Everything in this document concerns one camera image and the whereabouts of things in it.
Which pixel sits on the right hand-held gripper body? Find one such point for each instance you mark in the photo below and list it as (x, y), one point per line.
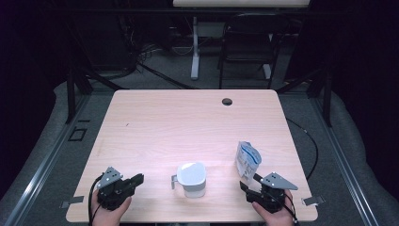
(269, 199)

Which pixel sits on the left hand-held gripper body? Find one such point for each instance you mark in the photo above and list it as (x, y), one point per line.
(114, 194)

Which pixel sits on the white and blue pouch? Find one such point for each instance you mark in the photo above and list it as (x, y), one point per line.
(247, 160)

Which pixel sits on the clear container with grey lid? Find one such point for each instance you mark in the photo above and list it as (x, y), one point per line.
(191, 175)

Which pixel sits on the person's right hand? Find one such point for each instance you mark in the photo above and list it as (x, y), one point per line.
(279, 219)

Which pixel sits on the person's left hand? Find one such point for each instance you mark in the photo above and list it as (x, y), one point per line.
(108, 218)

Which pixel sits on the black metal stand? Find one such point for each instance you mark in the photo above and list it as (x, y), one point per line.
(71, 94)
(327, 100)

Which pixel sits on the black folding chair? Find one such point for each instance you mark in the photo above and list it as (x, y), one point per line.
(247, 47)

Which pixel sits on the white desk leg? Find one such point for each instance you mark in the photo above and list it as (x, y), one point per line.
(195, 56)

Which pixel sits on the white desk top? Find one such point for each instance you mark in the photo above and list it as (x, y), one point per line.
(241, 3)

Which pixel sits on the aluminium floor rail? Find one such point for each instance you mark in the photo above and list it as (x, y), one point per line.
(47, 163)
(342, 160)

